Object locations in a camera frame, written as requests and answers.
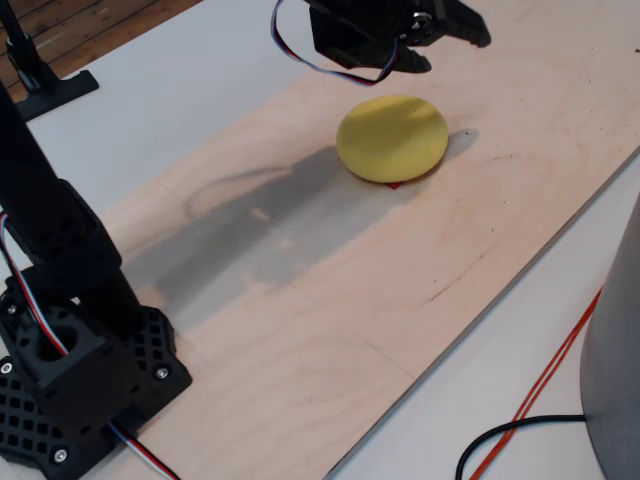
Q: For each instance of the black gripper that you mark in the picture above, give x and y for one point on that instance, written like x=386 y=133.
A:
x=371 y=36

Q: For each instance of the yellow round foam disc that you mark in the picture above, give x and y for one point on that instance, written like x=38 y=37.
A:
x=392 y=140

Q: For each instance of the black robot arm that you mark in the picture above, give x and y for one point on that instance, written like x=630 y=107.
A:
x=30 y=175

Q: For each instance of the grey round lamp base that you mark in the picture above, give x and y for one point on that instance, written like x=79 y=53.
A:
x=615 y=350

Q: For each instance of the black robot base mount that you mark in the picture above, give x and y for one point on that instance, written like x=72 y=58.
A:
x=90 y=380

